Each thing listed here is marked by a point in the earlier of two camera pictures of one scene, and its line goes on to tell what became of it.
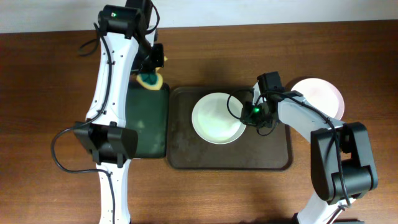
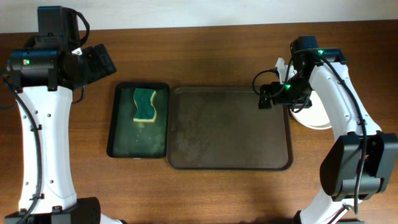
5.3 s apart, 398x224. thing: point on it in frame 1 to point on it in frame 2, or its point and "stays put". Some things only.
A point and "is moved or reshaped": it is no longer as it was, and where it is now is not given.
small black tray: x=147 y=112 stays put
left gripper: x=159 y=63 to x=102 y=62
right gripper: x=247 y=117 to x=303 y=102
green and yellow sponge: x=151 y=80 to x=145 y=111
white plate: x=216 y=119 is moved or reshaped
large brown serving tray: x=186 y=150 stays put
